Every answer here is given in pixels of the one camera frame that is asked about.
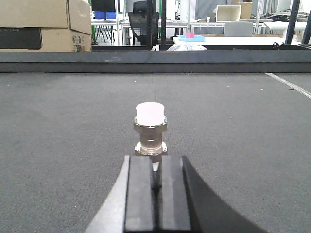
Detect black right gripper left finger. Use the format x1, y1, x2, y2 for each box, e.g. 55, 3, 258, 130
85, 155, 156, 233

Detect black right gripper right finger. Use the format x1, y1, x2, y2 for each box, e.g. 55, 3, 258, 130
159, 156, 265, 233

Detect large cardboard box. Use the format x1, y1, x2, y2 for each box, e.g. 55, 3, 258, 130
0, 0, 91, 52

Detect metal fitting with white cap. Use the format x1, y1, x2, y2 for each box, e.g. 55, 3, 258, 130
134, 102, 168, 156

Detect crumpled plastic bag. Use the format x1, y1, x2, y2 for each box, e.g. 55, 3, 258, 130
167, 41, 207, 51

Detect white work table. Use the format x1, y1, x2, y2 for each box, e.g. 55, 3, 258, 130
172, 36, 304, 46

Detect light blue tray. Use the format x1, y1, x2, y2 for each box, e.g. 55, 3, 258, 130
177, 35, 205, 42

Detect pink cube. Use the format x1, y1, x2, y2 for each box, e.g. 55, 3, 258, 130
185, 32, 195, 39

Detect grey office chair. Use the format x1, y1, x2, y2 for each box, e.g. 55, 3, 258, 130
224, 21, 253, 37

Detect black office chair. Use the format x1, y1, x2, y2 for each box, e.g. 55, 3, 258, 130
128, 0, 159, 45

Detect white storage bin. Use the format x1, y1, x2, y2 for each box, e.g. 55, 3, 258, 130
213, 4, 241, 23

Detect black conveyor side rail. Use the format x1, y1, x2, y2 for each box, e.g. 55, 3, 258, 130
0, 44, 311, 74

